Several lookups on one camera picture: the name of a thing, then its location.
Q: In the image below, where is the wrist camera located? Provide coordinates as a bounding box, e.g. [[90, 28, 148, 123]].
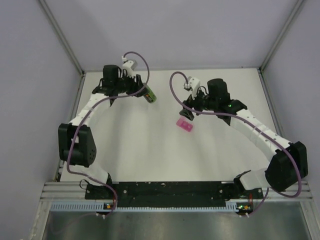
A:
[[122, 56, 138, 77], [183, 76, 201, 99]]

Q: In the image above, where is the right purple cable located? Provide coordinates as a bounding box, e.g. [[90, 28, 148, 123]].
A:
[[169, 71, 303, 199]]

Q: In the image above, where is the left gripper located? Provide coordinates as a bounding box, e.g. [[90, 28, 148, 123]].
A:
[[114, 71, 149, 98]]

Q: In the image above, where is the grey cable duct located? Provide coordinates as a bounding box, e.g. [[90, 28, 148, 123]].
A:
[[50, 201, 252, 213]]

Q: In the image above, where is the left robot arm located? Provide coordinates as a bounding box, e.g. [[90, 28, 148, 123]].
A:
[[58, 60, 145, 199]]

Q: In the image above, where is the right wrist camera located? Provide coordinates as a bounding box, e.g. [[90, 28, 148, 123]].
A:
[[183, 76, 201, 99]]

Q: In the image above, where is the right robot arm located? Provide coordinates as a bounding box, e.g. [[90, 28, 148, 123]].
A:
[[180, 77, 309, 198]]

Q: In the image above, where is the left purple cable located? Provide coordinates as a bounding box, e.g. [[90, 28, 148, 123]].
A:
[[66, 51, 150, 191]]

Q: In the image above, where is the purple cable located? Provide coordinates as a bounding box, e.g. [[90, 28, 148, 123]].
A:
[[66, 51, 150, 191], [169, 71, 303, 199]]

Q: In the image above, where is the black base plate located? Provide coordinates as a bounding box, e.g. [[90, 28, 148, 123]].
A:
[[84, 181, 265, 208]]

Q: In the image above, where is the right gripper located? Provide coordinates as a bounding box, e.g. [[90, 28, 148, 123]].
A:
[[180, 86, 218, 121]]

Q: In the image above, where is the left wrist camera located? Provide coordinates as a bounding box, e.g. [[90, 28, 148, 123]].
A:
[[122, 56, 138, 77]]

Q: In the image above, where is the green pill bottle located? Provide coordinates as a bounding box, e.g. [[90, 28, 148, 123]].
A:
[[142, 85, 157, 104]]

